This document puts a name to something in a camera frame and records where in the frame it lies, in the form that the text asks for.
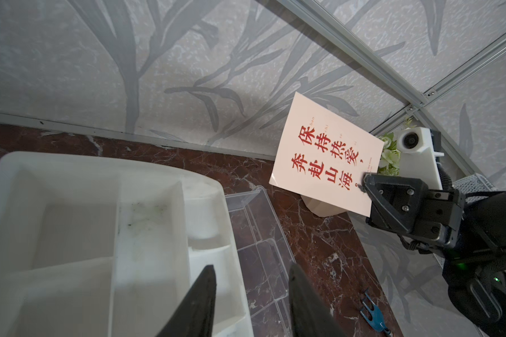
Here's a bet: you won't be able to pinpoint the white green artificial flowers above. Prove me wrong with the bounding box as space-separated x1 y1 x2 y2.
378 117 417 176

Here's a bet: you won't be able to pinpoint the white plastic drawer organizer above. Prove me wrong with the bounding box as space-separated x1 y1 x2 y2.
0 152 253 336

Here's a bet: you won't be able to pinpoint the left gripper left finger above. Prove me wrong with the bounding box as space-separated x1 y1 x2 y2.
157 265 216 337

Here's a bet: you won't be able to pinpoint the clear plastic drawer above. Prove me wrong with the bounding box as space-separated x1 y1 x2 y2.
226 186 295 336

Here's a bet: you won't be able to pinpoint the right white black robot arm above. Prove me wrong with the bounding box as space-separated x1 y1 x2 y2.
361 174 506 336

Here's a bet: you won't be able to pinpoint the white wire mesh basket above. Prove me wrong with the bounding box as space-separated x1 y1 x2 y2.
453 174 495 194

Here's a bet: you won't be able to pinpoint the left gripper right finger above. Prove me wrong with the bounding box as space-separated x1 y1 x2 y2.
289 263 345 336

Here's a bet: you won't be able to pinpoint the pink postcard red characters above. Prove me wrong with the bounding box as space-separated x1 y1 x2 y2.
269 94 384 216

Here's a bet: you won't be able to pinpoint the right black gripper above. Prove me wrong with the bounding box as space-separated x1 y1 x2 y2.
362 173 465 253

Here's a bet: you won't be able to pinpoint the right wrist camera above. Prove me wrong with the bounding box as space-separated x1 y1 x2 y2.
396 127 444 190

